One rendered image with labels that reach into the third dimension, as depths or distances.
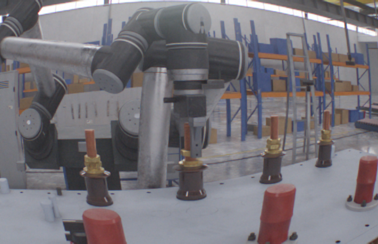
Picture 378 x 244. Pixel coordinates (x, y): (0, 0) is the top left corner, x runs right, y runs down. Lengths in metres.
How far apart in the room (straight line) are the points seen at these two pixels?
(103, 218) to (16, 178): 5.16
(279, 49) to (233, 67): 9.07
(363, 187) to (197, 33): 0.64
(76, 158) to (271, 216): 2.07
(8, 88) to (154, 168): 4.34
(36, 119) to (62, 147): 0.54
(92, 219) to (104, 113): 5.28
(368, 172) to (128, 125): 1.53
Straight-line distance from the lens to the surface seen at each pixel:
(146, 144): 1.39
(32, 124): 2.17
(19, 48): 1.39
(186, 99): 1.02
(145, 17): 1.12
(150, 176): 1.40
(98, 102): 5.82
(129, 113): 2.13
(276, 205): 0.69
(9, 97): 5.52
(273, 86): 10.40
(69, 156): 2.65
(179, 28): 1.04
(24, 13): 1.61
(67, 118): 5.79
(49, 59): 1.23
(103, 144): 2.62
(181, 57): 1.03
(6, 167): 5.71
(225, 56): 1.39
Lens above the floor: 1.71
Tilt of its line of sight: 7 degrees down
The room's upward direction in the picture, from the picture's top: 2 degrees counter-clockwise
